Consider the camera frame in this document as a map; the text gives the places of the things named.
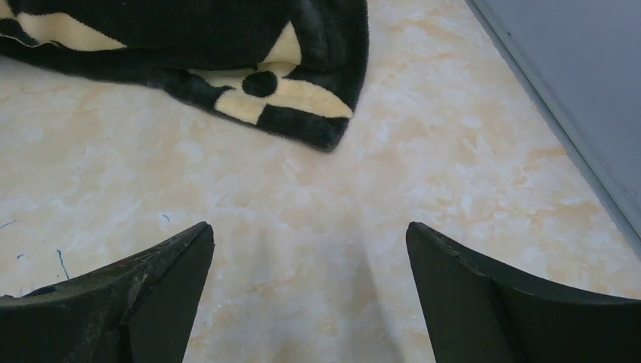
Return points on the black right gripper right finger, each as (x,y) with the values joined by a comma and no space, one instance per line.
(478,309)

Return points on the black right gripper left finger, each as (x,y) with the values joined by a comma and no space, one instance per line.
(138,309)

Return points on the black cream patterned blanket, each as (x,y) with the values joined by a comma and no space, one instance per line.
(290,68)

